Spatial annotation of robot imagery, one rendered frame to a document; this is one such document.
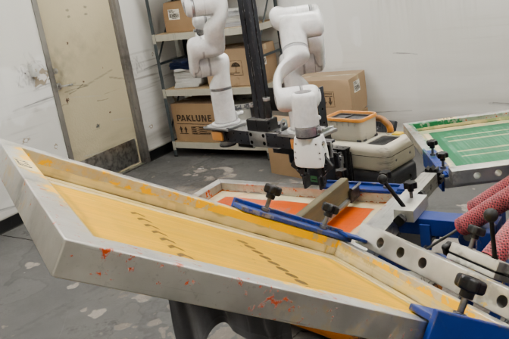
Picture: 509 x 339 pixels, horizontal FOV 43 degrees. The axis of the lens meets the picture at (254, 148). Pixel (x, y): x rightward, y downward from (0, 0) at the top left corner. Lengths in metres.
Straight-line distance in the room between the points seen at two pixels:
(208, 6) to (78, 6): 3.79
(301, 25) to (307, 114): 0.33
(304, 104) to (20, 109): 4.09
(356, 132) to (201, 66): 0.83
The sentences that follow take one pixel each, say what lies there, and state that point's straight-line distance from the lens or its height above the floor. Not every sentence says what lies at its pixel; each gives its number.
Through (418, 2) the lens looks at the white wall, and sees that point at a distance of 5.74.
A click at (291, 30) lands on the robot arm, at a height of 1.57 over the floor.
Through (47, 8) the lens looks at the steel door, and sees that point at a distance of 6.05.
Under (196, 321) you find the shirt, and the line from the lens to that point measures 2.21.
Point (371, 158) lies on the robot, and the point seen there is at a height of 0.86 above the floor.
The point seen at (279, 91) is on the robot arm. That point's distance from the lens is 1.95.
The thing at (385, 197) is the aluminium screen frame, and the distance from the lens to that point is 2.18.
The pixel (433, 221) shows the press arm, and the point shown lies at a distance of 1.83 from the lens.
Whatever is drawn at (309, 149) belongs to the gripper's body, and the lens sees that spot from 1.91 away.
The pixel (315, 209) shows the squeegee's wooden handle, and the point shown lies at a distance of 1.95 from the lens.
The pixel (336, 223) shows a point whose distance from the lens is 2.07.
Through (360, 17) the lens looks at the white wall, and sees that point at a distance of 5.95.
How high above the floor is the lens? 1.77
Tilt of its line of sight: 16 degrees down
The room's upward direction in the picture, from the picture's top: 9 degrees counter-clockwise
